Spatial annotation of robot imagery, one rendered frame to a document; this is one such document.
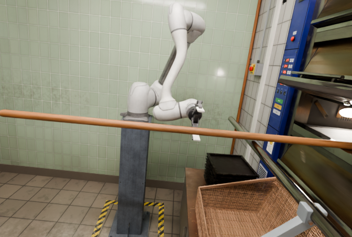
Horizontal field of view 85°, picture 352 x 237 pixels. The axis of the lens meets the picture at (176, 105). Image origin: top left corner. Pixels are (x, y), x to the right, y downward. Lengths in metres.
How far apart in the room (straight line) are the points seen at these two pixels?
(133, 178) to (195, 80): 1.08
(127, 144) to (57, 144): 1.22
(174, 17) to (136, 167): 1.09
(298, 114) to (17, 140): 2.71
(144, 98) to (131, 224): 1.06
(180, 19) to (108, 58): 1.07
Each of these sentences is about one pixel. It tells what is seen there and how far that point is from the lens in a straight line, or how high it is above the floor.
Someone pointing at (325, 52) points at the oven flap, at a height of 1.58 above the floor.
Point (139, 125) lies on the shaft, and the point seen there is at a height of 1.19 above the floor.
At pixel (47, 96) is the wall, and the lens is 2.45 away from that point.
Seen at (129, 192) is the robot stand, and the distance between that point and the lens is 1.71.
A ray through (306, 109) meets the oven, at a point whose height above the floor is 1.27.
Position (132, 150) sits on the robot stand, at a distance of 1.51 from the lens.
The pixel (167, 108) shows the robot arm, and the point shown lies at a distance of 1.12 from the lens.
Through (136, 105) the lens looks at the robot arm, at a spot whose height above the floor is 1.12.
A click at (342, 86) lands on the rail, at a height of 1.43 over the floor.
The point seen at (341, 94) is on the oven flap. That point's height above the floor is 1.41.
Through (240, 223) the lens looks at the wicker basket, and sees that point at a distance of 1.36.
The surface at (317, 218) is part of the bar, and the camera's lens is 0.56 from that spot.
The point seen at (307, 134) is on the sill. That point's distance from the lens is 1.21.
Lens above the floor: 1.46
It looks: 13 degrees down
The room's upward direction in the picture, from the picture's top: 6 degrees clockwise
